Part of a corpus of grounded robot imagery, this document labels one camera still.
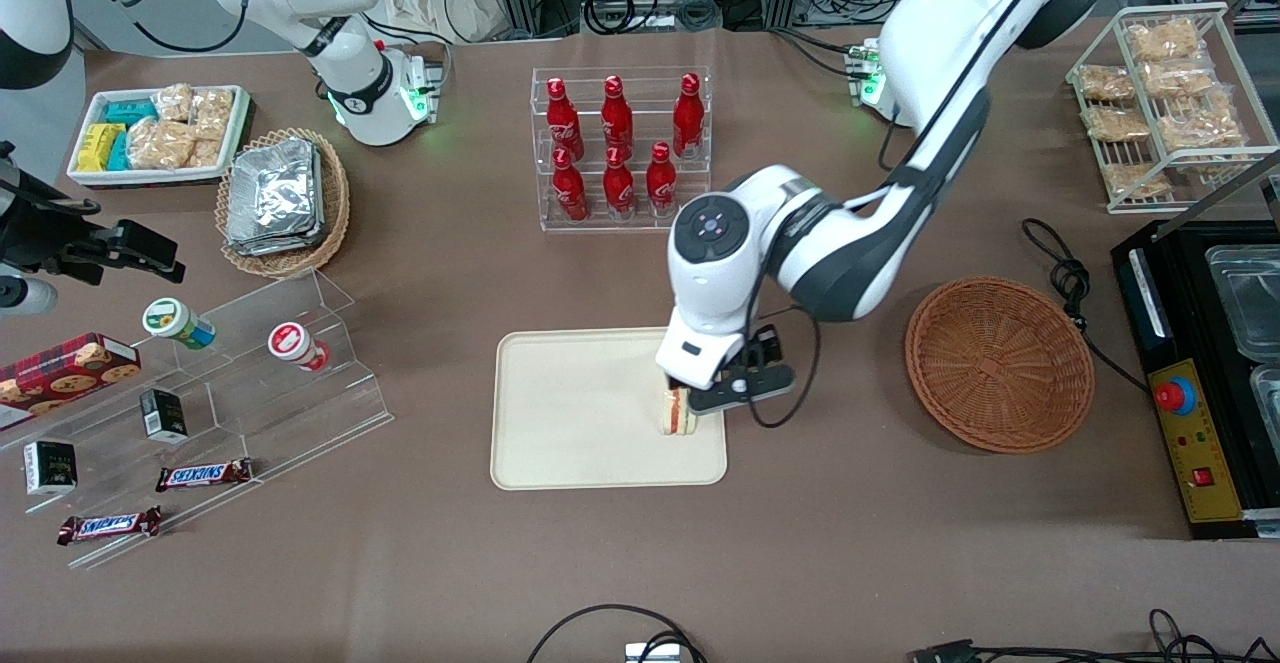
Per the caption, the black cable with connector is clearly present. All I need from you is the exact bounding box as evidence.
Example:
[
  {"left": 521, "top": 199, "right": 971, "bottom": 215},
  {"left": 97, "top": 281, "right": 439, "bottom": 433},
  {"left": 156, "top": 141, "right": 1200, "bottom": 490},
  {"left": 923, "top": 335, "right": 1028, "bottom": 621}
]
[{"left": 908, "top": 607, "right": 1280, "bottom": 663}]

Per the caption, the clear acrylic bottle rack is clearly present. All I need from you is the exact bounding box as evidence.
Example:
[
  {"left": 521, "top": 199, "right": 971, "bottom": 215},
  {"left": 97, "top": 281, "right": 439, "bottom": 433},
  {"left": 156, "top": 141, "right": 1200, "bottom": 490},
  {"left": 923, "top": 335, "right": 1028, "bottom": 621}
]
[{"left": 531, "top": 66, "right": 714, "bottom": 234}]

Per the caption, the triangular sandwich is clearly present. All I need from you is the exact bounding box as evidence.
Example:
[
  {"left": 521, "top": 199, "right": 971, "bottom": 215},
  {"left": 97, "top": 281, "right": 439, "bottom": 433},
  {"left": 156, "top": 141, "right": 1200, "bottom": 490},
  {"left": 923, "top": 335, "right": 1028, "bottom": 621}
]
[{"left": 656, "top": 388, "right": 699, "bottom": 437}]

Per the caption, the brown round wicker basket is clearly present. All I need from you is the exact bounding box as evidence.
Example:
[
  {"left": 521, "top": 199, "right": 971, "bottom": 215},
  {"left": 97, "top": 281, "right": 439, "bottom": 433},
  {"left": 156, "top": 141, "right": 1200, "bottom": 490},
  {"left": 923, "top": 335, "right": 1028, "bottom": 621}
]
[{"left": 904, "top": 276, "right": 1097, "bottom": 455}]

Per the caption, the white rectangular snack tray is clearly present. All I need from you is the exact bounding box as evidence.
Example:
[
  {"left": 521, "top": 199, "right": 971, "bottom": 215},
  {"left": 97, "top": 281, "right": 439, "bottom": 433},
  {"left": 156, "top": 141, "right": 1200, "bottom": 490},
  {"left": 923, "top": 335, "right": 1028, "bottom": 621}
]
[{"left": 66, "top": 84, "right": 252, "bottom": 190}]

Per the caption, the snickers chocolate bar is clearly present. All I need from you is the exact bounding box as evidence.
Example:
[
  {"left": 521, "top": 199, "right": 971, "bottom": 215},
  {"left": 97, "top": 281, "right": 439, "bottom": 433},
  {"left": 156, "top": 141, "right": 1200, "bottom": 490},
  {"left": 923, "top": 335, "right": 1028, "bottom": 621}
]
[
  {"left": 155, "top": 457, "right": 254, "bottom": 493},
  {"left": 56, "top": 506, "right": 164, "bottom": 547}
]

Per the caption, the red lid yogurt cup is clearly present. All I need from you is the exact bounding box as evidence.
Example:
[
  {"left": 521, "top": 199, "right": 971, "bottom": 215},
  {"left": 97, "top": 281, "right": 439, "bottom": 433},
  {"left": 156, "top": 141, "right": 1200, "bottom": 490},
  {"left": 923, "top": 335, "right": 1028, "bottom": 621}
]
[{"left": 267, "top": 322, "right": 330, "bottom": 373}]

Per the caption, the grey metal bar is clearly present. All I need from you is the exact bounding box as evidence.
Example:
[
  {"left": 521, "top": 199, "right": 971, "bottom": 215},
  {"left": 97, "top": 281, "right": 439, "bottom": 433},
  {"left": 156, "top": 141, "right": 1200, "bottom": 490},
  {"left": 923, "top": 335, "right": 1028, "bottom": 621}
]
[{"left": 1160, "top": 148, "right": 1280, "bottom": 244}]

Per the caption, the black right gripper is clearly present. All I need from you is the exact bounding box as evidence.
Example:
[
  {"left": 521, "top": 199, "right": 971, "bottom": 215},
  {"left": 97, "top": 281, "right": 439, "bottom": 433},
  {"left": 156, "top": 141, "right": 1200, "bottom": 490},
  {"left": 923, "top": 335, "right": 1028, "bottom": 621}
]
[{"left": 0, "top": 169, "right": 188, "bottom": 286}]

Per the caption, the small black carton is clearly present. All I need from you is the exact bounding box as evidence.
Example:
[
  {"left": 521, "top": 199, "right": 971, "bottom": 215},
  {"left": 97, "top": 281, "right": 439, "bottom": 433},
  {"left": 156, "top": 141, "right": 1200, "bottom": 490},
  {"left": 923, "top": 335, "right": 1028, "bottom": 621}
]
[
  {"left": 23, "top": 439, "right": 79, "bottom": 497},
  {"left": 139, "top": 387, "right": 190, "bottom": 445}
]

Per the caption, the cream plastic serving tray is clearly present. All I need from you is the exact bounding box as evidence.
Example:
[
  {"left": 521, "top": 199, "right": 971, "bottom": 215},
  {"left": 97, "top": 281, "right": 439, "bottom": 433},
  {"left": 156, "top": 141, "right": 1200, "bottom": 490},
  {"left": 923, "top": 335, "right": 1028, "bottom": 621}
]
[{"left": 489, "top": 325, "right": 729, "bottom": 492}]

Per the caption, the clear acrylic stepped stand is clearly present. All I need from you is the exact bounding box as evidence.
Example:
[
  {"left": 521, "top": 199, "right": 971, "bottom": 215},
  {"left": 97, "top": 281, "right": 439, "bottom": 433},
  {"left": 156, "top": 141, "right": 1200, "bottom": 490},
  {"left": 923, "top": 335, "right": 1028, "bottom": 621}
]
[{"left": 0, "top": 267, "right": 395, "bottom": 571}]

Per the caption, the green lid yogurt cup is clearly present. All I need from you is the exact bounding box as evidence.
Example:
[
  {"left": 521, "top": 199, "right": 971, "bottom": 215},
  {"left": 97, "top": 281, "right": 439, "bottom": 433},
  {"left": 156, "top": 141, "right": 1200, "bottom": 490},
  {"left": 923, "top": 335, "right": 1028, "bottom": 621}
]
[{"left": 141, "top": 297, "right": 217, "bottom": 350}]

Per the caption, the black looped cable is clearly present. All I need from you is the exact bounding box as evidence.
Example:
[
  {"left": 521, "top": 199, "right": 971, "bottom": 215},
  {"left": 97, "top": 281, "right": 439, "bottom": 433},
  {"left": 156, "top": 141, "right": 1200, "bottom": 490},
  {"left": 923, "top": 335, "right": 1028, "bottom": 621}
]
[{"left": 526, "top": 603, "right": 707, "bottom": 663}]

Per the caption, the yellow snack pack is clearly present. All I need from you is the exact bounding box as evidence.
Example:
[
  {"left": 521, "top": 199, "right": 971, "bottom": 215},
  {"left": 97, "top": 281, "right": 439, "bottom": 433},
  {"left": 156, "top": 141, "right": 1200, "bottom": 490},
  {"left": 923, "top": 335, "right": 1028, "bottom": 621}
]
[{"left": 76, "top": 123, "right": 125, "bottom": 173}]

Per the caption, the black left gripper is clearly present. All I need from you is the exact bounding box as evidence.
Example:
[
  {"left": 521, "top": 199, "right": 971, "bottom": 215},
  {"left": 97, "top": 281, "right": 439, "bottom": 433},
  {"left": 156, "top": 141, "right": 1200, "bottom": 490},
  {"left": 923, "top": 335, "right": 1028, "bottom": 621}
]
[{"left": 664, "top": 326, "right": 783, "bottom": 410}]

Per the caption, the tan oval wicker basket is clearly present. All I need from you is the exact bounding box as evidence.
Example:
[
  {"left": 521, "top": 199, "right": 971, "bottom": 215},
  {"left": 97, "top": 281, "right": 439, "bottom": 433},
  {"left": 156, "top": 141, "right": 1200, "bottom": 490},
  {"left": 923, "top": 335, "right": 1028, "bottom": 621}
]
[{"left": 214, "top": 127, "right": 352, "bottom": 279}]

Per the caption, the white wire rack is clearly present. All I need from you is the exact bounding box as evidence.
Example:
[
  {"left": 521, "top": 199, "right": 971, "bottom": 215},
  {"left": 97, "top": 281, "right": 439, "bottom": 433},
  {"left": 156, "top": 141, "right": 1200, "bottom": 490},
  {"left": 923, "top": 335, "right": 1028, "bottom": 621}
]
[{"left": 1065, "top": 2, "right": 1280, "bottom": 215}]

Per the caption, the red cola bottle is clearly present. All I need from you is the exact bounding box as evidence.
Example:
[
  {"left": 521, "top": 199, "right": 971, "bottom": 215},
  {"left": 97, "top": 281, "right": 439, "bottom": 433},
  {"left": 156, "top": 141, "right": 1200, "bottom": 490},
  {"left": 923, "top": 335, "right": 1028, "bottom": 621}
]
[
  {"left": 551, "top": 147, "right": 590, "bottom": 223},
  {"left": 672, "top": 72, "right": 705, "bottom": 160},
  {"left": 601, "top": 74, "right": 635, "bottom": 152},
  {"left": 546, "top": 77, "right": 585, "bottom": 160},
  {"left": 602, "top": 145, "right": 637, "bottom": 220},
  {"left": 645, "top": 140, "right": 679, "bottom": 218}
]

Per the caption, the black machine with yellow panel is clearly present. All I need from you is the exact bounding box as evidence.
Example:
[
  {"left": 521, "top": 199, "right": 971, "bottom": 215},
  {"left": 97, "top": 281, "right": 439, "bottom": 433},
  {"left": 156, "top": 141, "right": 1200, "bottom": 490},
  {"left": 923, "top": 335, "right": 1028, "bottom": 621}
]
[{"left": 1111, "top": 220, "right": 1280, "bottom": 542}]

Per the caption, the red cookie box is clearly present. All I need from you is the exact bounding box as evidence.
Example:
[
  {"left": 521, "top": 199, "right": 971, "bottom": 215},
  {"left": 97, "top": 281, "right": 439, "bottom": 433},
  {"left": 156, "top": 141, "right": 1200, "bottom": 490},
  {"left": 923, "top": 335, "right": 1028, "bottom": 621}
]
[{"left": 0, "top": 332, "right": 142, "bottom": 433}]

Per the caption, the black left wrist camera cable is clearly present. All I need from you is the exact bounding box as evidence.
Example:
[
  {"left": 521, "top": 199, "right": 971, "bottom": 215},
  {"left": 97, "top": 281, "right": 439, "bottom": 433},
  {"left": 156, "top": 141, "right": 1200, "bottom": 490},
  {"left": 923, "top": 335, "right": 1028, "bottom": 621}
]
[{"left": 744, "top": 88, "right": 993, "bottom": 430}]

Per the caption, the clear plastic container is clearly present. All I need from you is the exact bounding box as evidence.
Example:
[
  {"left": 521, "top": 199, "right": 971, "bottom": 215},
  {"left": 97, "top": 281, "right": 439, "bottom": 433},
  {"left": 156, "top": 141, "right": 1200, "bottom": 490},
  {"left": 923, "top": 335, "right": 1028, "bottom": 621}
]
[
  {"left": 1204, "top": 243, "right": 1280, "bottom": 361},
  {"left": 1249, "top": 363, "right": 1280, "bottom": 435}
]

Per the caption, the clear bagged pastry pack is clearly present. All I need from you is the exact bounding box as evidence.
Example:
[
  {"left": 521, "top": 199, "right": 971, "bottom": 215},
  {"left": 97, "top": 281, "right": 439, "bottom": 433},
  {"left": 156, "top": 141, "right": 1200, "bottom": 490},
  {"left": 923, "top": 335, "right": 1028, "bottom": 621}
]
[
  {"left": 1140, "top": 60, "right": 1217, "bottom": 100},
  {"left": 1157, "top": 93, "right": 1247, "bottom": 152},
  {"left": 1124, "top": 17, "right": 1207, "bottom": 65},
  {"left": 1077, "top": 64, "right": 1137, "bottom": 105},
  {"left": 1084, "top": 105, "right": 1152, "bottom": 145},
  {"left": 1099, "top": 160, "right": 1172, "bottom": 200}
]

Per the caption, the black power cable on table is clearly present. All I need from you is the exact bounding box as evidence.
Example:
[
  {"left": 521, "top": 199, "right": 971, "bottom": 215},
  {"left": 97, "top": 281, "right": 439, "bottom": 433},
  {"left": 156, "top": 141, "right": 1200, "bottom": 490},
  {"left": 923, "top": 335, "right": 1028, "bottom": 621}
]
[{"left": 1021, "top": 217, "right": 1152, "bottom": 395}]

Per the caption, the silver foil pouch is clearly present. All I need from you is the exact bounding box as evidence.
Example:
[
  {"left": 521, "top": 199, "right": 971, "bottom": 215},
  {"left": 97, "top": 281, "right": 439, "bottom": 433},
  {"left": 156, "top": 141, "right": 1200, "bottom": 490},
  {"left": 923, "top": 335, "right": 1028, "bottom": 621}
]
[
  {"left": 227, "top": 138, "right": 321, "bottom": 244},
  {"left": 224, "top": 225, "right": 328, "bottom": 258}
]

